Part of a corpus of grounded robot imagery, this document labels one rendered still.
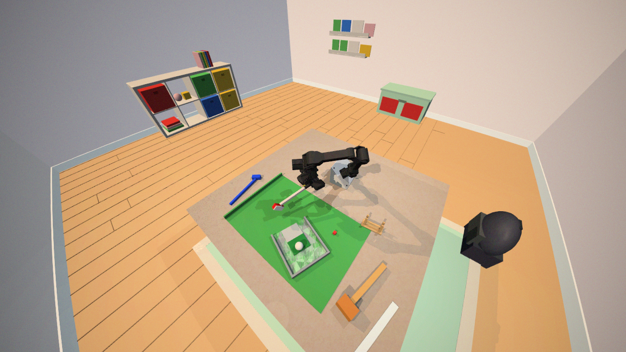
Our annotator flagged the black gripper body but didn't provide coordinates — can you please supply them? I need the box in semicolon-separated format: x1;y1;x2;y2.
300;169;325;190

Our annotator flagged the white flat bar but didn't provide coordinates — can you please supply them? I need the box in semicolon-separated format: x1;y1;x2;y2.
355;301;399;352

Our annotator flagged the blue putter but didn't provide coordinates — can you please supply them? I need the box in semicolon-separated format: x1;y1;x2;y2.
229;175;261;205

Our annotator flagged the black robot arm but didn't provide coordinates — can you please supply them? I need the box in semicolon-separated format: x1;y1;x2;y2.
292;145;369;185

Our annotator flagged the green putting mat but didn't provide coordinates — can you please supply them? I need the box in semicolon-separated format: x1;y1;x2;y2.
226;176;371;314

